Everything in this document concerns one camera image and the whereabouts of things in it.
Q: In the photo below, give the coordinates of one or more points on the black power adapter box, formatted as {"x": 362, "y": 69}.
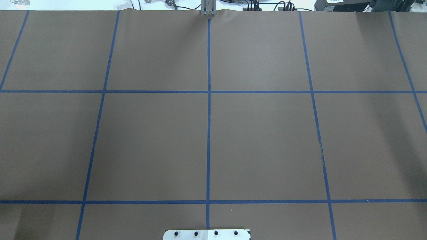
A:
{"x": 341, "y": 5}

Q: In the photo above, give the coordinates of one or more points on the clear tape roll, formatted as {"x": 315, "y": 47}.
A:
{"x": 21, "y": 4}

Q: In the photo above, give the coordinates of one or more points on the aluminium frame post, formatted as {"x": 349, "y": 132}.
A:
{"x": 208, "y": 7}

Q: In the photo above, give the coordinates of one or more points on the white camera mast with base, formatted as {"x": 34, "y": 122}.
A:
{"x": 208, "y": 234}

